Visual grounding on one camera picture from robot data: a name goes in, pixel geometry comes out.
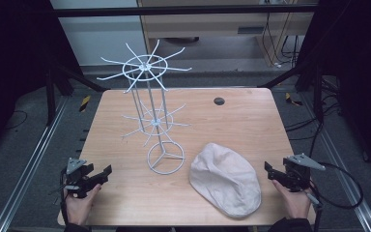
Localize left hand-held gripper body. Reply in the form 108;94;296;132
62;157;95;199

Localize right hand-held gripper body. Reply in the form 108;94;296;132
282;153;327;193

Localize person's right hand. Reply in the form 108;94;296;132
271;179;313;220

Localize person's left hand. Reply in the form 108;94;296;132
64;183;103;226

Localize beige flat cap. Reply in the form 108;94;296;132
188;142;263;218

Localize yellow black striped tape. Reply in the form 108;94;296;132
78;95;92;113
284;92;303;107

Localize black metal stand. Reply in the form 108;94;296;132
256;59;325;123
43;57;110;128

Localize black curtain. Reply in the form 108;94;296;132
294;0;371;182
0;0;85;162

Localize white cabinet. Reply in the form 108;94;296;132
49;0;148;68

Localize light wooden desk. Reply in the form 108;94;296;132
136;0;320;68

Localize black horizontal bar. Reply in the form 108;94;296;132
49;3;321;18

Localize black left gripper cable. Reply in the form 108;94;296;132
48;167;72;225

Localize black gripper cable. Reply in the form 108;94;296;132
48;167;72;225
305;161;365;232

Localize aluminium floor rail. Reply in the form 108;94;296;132
299;93;371;232
0;95;70;232

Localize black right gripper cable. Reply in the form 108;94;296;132
305;161;365;232

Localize black floor cables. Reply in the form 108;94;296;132
283;75;346;159

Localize thin black floor cable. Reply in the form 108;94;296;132
3;109;29;131

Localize white wire hat rack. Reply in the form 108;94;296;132
96;39;193;176

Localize black hanging cables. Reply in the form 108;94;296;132
261;12;301;69

